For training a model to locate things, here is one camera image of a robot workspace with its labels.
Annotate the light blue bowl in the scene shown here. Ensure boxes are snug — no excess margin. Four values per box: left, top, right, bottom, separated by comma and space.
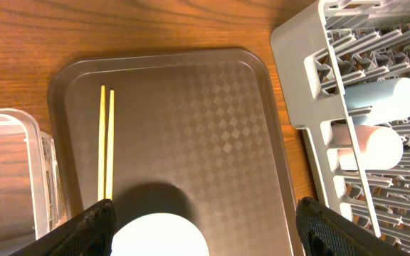
111, 213, 209, 256

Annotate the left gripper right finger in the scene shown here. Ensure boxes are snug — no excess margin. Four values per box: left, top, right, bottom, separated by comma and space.
296, 197, 409, 256

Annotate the wooden chopstick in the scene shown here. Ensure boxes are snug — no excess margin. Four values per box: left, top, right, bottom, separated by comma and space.
105, 90, 115, 200
98, 85, 106, 201

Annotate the pink plastic cup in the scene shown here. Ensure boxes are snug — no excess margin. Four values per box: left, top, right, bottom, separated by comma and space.
331, 123, 404, 171

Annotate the grey plastic dishwasher rack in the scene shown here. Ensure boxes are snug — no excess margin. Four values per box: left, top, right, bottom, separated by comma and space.
270, 0, 410, 255

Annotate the dark brown serving tray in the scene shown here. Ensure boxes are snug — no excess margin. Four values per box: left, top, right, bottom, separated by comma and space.
48, 49, 303, 255

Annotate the clear plastic bin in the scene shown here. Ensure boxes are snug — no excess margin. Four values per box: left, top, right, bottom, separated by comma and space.
0, 108, 68, 255

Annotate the light blue plastic cup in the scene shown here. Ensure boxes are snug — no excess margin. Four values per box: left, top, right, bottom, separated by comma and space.
344, 78, 410, 125

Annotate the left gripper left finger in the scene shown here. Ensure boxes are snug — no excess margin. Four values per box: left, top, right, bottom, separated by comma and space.
11, 199, 116, 256

